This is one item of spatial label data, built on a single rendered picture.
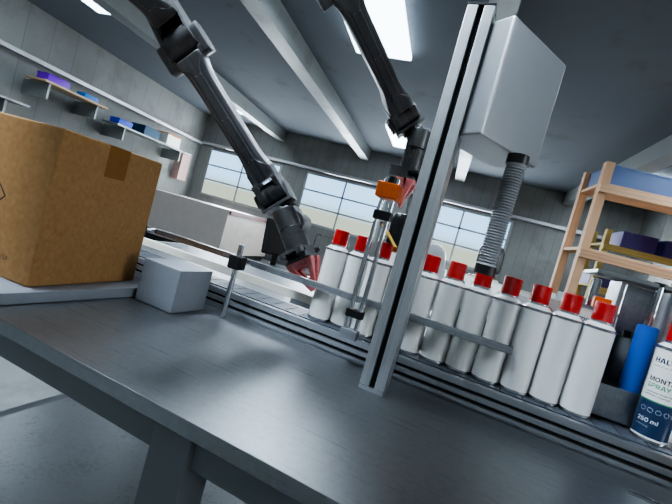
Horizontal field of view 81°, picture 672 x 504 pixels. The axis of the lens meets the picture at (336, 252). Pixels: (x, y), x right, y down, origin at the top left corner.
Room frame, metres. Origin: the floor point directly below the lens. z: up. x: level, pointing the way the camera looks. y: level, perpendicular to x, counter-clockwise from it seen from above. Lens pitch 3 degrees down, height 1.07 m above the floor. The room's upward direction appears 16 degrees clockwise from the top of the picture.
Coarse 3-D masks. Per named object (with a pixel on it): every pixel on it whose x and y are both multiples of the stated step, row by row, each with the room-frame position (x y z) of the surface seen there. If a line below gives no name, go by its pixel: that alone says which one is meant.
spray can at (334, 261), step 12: (336, 240) 0.86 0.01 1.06; (336, 252) 0.85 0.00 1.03; (348, 252) 0.87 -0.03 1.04; (324, 264) 0.86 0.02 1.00; (336, 264) 0.85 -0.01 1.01; (324, 276) 0.85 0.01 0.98; (336, 276) 0.85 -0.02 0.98; (312, 300) 0.87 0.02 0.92; (324, 300) 0.85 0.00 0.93; (312, 312) 0.86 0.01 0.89; (324, 312) 0.85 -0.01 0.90
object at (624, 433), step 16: (144, 256) 1.03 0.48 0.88; (160, 256) 1.09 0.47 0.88; (224, 288) 0.92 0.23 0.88; (240, 288) 0.97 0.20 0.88; (272, 304) 0.89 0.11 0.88; (288, 304) 0.93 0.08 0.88; (400, 352) 0.79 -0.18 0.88; (448, 368) 0.76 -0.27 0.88; (480, 384) 0.72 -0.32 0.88; (528, 400) 0.69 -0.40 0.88; (592, 416) 0.71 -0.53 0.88; (608, 432) 0.65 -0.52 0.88; (624, 432) 0.66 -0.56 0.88; (656, 448) 0.63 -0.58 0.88
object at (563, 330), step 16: (560, 304) 0.72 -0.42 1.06; (576, 304) 0.70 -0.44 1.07; (560, 320) 0.70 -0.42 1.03; (576, 320) 0.69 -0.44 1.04; (560, 336) 0.70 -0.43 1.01; (576, 336) 0.70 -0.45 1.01; (544, 352) 0.71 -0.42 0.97; (560, 352) 0.70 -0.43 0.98; (544, 368) 0.70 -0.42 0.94; (560, 368) 0.69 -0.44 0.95; (544, 384) 0.70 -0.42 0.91; (560, 384) 0.70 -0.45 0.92; (544, 400) 0.70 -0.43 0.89
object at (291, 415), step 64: (0, 320) 0.55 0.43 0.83; (64, 320) 0.60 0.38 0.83; (128, 320) 0.68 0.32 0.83; (192, 320) 0.77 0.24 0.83; (128, 384) 0.47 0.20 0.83; (192, 384) 0.51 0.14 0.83; (256, 384) 0.57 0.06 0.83; (320, 384) 0.63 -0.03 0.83; (256, 448) 0.41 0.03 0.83; (320, 448) 0.44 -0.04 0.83; (384, 448) 0.49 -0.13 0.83; (448, 448) 0.53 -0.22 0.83; (512, 448) 0.59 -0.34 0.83
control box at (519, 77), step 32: (512, 32) 0.63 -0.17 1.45; (480, 64) 0.66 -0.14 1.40; (512, 64) 0.64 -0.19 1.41; (544, 64) 0.68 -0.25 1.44; (480, 96) 0.64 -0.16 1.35; (512, 96) 0.65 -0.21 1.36; (544, 96) 0.70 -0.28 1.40; (480, 128) 0.63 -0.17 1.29; (512, 128) 0.66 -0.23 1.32; (544, 128) 0.71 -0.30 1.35
